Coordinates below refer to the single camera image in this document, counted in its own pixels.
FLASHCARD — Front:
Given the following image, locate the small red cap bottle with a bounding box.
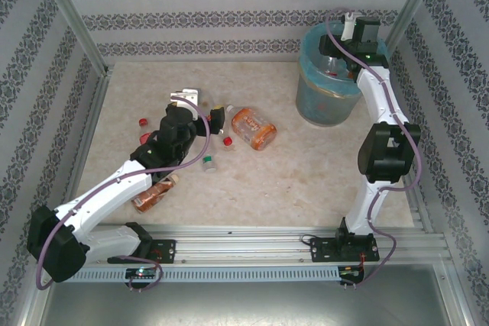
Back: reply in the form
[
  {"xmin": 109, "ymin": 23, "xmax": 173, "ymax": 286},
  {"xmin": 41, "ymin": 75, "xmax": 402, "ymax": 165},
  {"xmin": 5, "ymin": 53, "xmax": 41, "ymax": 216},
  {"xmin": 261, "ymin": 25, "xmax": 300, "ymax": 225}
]
[{"xmin": 137, "ymin": 116, "xmax": 154, "ymax": 146}]

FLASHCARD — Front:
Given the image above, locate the large orange label bottle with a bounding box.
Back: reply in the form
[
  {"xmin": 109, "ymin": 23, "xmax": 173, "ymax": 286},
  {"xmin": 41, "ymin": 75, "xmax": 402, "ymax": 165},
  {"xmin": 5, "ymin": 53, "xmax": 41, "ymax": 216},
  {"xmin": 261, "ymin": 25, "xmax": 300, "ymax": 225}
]
[{"xmin": 225, "ymin": 104, "xmax": 279, "ymax": 152}]

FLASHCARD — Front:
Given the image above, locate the clear bottle green cap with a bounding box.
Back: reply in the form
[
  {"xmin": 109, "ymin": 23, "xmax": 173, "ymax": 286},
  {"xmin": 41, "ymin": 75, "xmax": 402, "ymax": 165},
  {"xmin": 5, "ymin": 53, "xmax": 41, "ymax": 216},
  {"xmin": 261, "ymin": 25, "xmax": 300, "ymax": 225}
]
[{"xmin": 201, "ymin": 145, "xmax": 219, "ymax": 174}]

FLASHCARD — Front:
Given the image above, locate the brown tea bottle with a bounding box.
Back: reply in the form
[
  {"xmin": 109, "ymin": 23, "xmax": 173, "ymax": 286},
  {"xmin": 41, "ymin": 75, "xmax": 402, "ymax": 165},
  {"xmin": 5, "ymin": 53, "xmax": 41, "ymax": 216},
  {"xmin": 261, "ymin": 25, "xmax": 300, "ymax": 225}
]
[{"xmin": 131, "ymin": 173, "xmax": 180, "ymax": 215}]

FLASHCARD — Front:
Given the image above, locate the grey round bin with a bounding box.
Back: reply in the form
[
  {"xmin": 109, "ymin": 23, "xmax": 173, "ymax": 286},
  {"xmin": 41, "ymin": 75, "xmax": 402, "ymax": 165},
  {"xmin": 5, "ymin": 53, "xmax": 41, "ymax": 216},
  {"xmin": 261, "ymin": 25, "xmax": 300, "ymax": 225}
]
[{"xmin": 295, "ymin": 66, "xmax": 366, "ymax": 127}]

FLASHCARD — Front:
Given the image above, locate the grey metal sheet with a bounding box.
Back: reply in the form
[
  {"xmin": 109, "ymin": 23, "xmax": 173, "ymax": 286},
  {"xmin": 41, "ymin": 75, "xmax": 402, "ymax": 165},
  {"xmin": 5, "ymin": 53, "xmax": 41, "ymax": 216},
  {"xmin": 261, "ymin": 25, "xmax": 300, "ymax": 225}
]
[{"xmin": 37, "ymin": 264, "xmax": 473, "ymax": 326}]

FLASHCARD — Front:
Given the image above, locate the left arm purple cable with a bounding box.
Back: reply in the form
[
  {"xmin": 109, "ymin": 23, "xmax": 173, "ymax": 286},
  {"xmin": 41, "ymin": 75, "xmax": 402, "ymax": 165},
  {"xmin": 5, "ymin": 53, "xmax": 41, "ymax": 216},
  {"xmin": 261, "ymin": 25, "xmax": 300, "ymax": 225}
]
[{"xmin": 35, "ymin": 98, "xmax": 212, "ymax": 292}]

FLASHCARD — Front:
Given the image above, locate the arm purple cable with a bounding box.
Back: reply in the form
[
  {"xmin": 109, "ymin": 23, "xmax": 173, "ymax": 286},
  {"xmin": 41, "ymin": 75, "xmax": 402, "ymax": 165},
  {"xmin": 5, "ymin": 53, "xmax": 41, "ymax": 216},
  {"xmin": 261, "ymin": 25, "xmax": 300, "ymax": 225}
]
[
  {"xmin": 35, "ymin": 98, "xmax": 212, "ymax": 292},
  {"xmin": 324, "ymin": 7, "xmax": 422, "ymax": 289}
]

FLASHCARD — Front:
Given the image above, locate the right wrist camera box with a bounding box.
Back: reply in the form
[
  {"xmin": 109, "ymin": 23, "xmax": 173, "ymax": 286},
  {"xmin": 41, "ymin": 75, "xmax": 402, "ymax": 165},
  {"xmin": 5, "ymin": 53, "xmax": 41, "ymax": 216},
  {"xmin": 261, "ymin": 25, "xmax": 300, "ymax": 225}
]
[{"xmin": 340, "ymin": 12, "xmax": 362, "ymax": 43}]

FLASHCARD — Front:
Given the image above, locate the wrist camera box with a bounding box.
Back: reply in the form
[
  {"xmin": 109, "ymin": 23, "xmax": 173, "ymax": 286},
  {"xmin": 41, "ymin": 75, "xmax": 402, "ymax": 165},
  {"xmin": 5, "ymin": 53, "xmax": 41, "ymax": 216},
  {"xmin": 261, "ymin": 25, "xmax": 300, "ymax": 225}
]
[
  {"xmin": 169, "ymin": 88, "xmax": 202, "ymax": 108},
  {"xmin": 340, "ymin": 12, "xmax": 362, "ymax": 43}
]

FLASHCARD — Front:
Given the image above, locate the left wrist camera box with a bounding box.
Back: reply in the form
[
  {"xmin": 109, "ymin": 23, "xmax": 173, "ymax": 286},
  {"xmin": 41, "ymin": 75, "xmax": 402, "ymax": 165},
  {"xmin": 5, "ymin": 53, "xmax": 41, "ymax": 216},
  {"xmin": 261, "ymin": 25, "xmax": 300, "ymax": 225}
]
[{"xmin": 169, "ymin": 88, "xmax": 202, "ymax": 108}]

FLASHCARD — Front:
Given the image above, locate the aluminium frame post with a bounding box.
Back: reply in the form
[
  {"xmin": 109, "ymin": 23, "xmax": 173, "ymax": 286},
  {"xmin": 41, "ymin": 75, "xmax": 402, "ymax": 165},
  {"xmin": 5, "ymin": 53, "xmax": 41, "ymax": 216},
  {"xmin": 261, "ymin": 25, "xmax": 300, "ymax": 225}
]
[
  {"xmin": 380, "ymin": 0, "xmax": 447, "ymax": 63},
  {"xmin": 30, "ymin": 0, "xmax": 110, "ymax": 75}
]

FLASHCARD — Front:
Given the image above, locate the aluminium side rail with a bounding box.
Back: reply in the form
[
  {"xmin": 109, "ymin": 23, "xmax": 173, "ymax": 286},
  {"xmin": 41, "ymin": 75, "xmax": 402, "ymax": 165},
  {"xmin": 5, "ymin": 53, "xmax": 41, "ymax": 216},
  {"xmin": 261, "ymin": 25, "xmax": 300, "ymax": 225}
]
[
  {"xmin": 53, "ymin": 66, "xmax": 114, "ymax": 237},
  {"xmin": 376, "ymin": 69, "xmax": 435, "ymax": 234}
]

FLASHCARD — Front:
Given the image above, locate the aluminium mounting rail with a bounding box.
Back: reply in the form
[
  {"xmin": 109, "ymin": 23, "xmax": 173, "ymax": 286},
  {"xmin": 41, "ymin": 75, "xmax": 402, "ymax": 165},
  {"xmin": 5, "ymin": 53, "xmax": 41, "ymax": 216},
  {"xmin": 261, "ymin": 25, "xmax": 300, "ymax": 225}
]
[{"xmin": 37, "ymin": 224, "xmax": 449, "ymax": 266}]

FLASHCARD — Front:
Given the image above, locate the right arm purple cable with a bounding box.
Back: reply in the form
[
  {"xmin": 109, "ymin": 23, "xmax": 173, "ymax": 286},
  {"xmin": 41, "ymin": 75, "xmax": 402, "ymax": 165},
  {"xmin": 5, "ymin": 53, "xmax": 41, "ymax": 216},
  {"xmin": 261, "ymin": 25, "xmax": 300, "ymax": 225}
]
[{"xmin": 324, "ymin": 7, "xmax": 422, "ymax": 289}]

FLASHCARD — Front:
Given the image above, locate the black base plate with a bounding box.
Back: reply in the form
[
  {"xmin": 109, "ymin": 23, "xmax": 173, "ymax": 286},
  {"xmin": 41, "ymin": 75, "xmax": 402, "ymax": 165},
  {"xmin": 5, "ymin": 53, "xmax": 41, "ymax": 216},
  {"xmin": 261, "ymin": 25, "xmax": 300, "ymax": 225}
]
[
  {"xmin": 108, "ymin": 239, "xmax": 177, "ymax": 265},
  {"xmin": 309, "ymin": 234, "xmax": 381, "ymax": 264}
]

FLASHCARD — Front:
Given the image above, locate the grey slotted cable duct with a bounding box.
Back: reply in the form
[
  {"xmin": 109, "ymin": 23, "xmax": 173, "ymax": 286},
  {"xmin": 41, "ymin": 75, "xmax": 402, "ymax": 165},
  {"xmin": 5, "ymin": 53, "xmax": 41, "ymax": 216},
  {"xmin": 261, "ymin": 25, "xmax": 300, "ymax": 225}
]
[{"xmin": 51, "ymin": 266, "xmax": 366, "ymax": 284}]

